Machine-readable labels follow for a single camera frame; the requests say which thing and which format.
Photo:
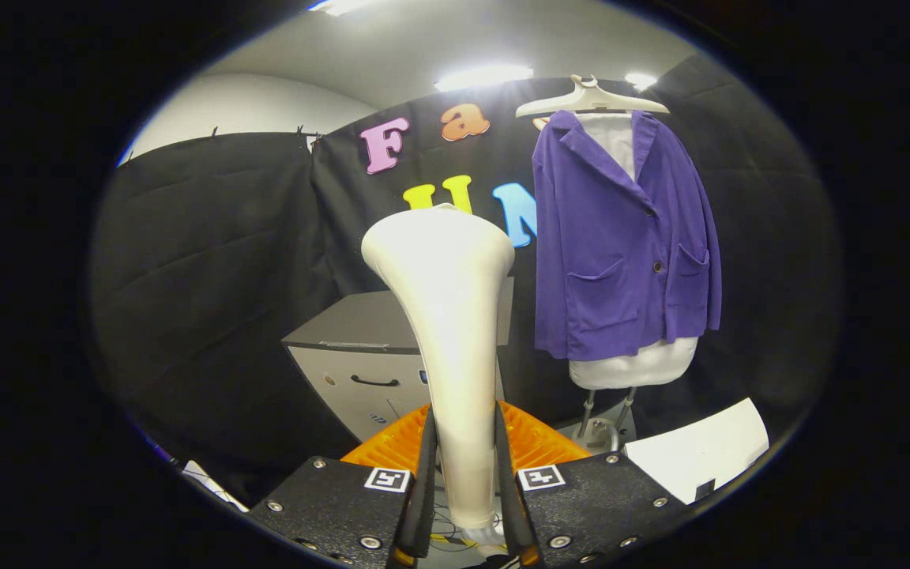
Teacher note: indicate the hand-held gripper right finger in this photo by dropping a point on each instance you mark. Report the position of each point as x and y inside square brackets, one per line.
[506, 490]

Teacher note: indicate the large ceiling light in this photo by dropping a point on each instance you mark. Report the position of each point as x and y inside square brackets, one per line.
[340, 6]

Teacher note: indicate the white clothes hanger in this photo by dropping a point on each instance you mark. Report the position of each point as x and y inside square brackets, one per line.
[589, 101]

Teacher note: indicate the grey drawer cabinet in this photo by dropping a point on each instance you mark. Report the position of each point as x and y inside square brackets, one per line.
[360, 324]

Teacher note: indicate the black backdrop cloth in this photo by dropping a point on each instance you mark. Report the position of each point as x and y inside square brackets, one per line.
[202, 276]
[771, 237]
[344, 221]

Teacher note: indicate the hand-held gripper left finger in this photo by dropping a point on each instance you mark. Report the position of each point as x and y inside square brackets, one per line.
[423, 482]

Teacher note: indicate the small ceiling light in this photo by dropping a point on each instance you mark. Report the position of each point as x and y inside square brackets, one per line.
[641, 81]

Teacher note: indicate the white padded ironing form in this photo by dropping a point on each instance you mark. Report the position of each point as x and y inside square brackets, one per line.
[629, 367]

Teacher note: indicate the white garment steamer head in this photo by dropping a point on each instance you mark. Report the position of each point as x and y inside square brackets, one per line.
[447, 316]

